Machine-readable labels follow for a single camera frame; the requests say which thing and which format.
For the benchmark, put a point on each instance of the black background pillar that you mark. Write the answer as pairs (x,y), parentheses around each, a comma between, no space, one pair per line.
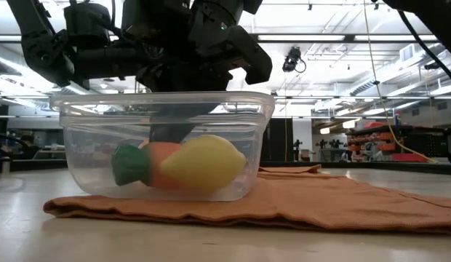
(282,142)

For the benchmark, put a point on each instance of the white ceiling air vent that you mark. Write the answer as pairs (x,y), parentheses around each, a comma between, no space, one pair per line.
(407,53)

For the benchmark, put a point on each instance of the black shelf with orange bins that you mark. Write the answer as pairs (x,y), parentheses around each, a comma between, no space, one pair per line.
(411,140)

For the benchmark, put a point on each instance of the silver ceiling air duct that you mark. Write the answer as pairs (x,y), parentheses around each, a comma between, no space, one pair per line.
(385,74)

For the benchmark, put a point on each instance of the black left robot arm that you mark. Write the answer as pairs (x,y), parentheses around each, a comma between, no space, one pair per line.
(102,60)

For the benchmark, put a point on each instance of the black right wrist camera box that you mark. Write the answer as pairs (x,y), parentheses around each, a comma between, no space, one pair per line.
(156,22)

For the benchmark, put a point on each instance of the orange cloth mat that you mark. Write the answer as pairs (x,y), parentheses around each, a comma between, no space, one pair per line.
(338,203)

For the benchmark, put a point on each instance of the white cup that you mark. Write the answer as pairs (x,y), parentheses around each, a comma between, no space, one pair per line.
(6,165)

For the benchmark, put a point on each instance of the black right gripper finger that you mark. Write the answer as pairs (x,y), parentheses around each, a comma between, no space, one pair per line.
(167,123)

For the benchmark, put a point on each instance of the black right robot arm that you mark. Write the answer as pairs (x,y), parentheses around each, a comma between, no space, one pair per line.
(440,18)

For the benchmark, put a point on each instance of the dark background equipment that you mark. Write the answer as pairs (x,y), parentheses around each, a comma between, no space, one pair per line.
(14,145)

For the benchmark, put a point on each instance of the orange toy carrot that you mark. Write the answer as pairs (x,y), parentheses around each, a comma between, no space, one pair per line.
(131,163)

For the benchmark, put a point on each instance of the small black background robot arm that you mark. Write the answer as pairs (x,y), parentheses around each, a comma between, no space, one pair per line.
(297,146)
(334,143)
(322,143)

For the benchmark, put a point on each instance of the long ceiling light strip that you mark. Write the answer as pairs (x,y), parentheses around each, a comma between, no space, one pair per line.
(3,38)
(302,37)
(396,38)

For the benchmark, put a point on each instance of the clear plastic tupperware container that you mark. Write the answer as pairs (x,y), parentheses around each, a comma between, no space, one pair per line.
(87,160)

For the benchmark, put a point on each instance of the red storage bin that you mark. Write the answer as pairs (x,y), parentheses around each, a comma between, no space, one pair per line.
(409,157)

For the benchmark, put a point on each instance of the yellow toy lemon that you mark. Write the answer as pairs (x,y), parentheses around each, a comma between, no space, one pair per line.
(207,163)

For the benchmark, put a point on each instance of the black ceiling camera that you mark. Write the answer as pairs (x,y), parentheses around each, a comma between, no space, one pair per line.
(292,58)
(431,66)

